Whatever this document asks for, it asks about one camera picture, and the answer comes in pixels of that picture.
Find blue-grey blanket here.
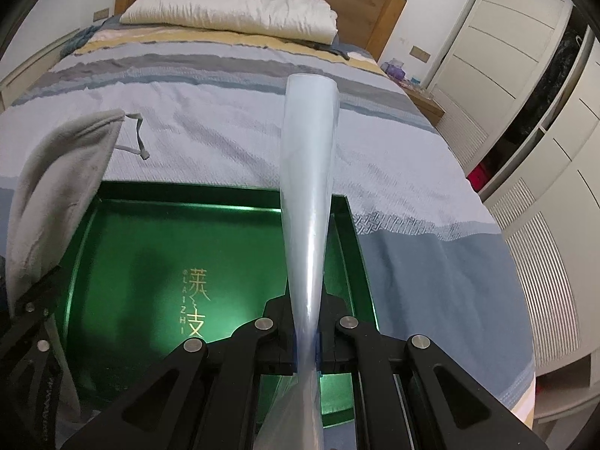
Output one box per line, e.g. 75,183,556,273
61,23,106,57

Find wooden headboard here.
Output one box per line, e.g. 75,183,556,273
115,0,408,62

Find white pillow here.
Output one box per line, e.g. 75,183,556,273
119,0,339,44

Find dark hanging clothes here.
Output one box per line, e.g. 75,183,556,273
483,25,589,188

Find translucent blue plastic bag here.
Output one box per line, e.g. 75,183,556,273
253,73,339,450

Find red cloth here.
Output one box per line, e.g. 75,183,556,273
466,162,493,193

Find grey drawstring pouch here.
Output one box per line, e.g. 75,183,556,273
6,108,151,416

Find white wardrobe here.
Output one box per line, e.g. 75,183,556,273
424,0,600,427

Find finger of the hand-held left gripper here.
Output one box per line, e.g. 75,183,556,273
0,265,64,450

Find striped bedspread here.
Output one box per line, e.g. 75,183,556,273
0,16,537,437

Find wooden nightstand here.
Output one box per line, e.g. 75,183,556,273
403,82,446,127

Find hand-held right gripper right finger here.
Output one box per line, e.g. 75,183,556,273
315,295,549,450

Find white bedside ledge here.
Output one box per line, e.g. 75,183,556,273
0,28,80,113

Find purple item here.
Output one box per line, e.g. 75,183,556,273
381,57,406,80

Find green box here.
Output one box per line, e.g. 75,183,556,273
44,179,381,432

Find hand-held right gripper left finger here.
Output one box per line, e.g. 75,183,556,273
61,291,301,450

